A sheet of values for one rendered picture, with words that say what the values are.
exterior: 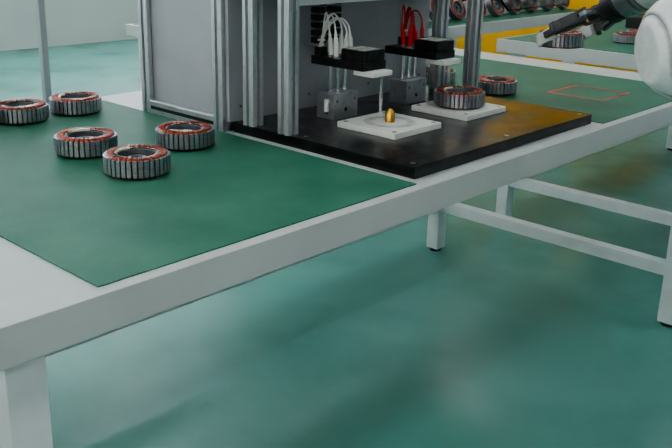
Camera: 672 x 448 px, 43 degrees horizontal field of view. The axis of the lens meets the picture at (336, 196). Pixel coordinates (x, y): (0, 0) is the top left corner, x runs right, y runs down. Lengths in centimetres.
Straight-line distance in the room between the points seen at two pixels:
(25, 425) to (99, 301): 17
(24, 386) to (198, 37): 96
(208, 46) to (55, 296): 88
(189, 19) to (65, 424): 102
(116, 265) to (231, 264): 15
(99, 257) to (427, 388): 136
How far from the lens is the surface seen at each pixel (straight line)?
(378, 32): 207
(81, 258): 114
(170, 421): 219
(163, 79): 193
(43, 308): 101
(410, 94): 198
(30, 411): 108
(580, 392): 240
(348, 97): 182
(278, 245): 119
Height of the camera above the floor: 116
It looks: 18 degrees down
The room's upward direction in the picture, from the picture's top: 1 degrees clockwise
